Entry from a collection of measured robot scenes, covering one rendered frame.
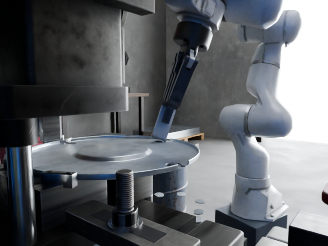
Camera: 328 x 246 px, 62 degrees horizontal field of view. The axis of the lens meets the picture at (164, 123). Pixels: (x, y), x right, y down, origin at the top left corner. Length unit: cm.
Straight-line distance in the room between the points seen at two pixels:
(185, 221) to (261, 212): 64
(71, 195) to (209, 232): 18
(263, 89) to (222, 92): 434
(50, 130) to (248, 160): 73
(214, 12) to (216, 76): 482
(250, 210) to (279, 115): 34
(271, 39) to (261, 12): 41
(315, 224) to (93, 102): 33
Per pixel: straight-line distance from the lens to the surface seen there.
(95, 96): 32
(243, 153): 98
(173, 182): 158
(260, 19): 63
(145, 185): 48
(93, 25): 36
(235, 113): 99
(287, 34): 101
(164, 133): 56
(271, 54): 105
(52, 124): 38
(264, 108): 95
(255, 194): 101
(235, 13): 65
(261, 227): 101
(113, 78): 37
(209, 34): 57
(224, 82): 530
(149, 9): 40
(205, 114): 549
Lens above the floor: 88
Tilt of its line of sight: 7 degrees down
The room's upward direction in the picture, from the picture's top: straight up
